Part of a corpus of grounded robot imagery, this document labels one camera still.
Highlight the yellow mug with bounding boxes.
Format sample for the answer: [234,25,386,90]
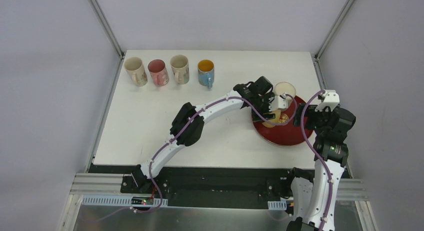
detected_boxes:
[262,109,281,128]

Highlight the blue mug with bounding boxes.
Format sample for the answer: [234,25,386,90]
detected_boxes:
[197,59,215,89]

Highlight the cream green mug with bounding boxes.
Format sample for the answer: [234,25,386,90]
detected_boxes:
[170,54,190,85]

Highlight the pink mug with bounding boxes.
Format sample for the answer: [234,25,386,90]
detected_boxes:
[148,59,169,87]

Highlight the cream floral mug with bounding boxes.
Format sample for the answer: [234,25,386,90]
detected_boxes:
[123,57,148,87]

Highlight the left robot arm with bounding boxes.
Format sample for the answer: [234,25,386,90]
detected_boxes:
[129,76,287,194]

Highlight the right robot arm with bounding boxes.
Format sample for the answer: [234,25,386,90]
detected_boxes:
[283,104,356,231]

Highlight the red round tray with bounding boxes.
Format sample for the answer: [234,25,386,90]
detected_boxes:
[253,103,305,146]

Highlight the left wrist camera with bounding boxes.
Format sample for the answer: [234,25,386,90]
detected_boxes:
[268,95,289,112]

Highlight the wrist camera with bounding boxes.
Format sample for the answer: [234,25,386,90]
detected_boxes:
[268,95,289,112]
[315,89,340,112]

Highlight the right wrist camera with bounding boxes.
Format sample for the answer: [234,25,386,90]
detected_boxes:
[315,89,340,112]

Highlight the right white cable duct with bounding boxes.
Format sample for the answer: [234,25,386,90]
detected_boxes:
[267,200,287,211]

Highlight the white cable duct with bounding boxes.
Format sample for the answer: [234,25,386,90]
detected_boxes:
[267,200,287,211]
[81,195,168,208]

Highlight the right aluminium frame post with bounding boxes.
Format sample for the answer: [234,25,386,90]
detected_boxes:
[314,0,356,62]

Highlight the aluminium frame post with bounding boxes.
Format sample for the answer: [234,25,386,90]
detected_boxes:
[314,0,356,62]
[88,0,125,60]

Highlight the left white cable duct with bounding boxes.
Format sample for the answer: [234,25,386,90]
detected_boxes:
[81,195,168,208]

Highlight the left aluminium frame post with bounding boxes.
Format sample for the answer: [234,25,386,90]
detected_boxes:
[88,0,125,60]

